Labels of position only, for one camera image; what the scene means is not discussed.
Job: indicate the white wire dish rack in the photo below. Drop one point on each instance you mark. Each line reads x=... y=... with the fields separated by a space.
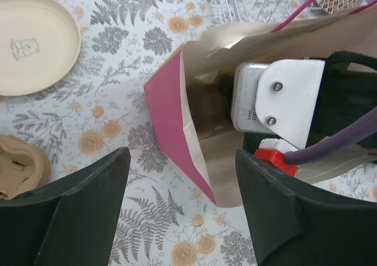
x=266 y=11

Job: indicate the cream round plate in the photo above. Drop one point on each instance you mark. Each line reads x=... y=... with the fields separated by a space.
x=40 y=43

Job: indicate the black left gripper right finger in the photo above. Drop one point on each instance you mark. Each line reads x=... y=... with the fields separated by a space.
x=294 y=223

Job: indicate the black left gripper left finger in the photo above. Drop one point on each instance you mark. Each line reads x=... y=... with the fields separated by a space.
x=68 y=222

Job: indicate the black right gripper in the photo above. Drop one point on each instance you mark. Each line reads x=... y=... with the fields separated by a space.
x=345 y=110

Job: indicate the pink paper gift bag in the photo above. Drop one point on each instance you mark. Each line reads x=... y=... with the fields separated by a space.
x=209 y=163

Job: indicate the floral patterned table mat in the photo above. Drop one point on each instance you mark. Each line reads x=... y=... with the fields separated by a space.
x=165 y=219

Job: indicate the brown cardboard cup carrier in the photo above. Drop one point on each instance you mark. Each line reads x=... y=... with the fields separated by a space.
x=24 y=167

